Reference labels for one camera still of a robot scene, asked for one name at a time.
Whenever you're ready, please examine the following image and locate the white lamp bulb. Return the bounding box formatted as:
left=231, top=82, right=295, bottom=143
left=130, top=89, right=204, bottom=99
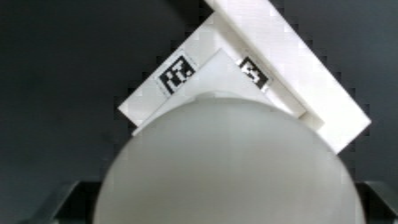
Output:
left=94, top=96, right=366, bottom=224

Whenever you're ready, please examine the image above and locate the white L-shaped fence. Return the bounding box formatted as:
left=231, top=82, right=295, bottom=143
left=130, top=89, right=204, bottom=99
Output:
left=204, top=0, right=371, bottom=153

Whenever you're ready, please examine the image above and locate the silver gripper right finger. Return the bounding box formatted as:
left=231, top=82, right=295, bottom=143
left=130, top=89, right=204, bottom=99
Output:
left=355, top=181, right=398, bottom=224

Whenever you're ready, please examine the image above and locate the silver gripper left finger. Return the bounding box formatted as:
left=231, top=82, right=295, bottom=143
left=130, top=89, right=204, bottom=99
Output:
left=19, top=182, right=80, bottom=224

